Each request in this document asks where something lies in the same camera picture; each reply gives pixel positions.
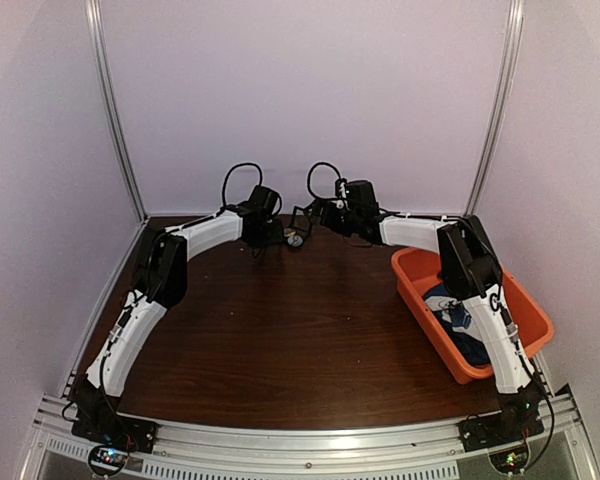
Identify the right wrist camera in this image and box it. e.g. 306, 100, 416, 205
334, 178, 349, 210

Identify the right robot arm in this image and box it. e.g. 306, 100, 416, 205
290, 178, 554, 448

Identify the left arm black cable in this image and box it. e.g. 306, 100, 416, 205
221, 161, 265, 211

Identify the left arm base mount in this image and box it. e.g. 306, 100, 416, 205
71, 416, 158, 454

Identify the black brooch display box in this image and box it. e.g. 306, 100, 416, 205
283, 206, 313, 249

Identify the left circuit board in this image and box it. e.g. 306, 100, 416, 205
87, 445, 130, 477

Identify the circuit board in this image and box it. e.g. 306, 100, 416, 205
87, 445, 130, 477
489, 445, 530, 476

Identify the aluminium frame post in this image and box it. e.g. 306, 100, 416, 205
464, 0, 525, 214
84, 0, 148, 222

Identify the left aluminium frame post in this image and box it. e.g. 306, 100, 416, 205
84, 0, 148, 222

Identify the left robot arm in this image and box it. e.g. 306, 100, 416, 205
69, 185, 283, 444

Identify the front aluminium rail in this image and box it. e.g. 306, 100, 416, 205
16, 393, 600, 479

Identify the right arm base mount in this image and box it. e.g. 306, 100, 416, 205
457, 413, 545, 452

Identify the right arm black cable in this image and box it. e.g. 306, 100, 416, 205
306, 161, 344, 201

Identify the right circuit board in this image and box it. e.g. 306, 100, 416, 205
489, 445, 530, 476

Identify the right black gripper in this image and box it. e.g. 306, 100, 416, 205
309, 197, 363, 236

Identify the navy white clothing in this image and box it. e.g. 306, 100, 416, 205
423, 284, 490, 367

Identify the orange plastic bin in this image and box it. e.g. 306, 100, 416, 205
391, 248, 554, 385

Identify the right aluminium frame post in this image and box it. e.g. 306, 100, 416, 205
464, 0, 525, 214

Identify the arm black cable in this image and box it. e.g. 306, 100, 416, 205
306, 161, 344, 201
221, 161, 265, 211

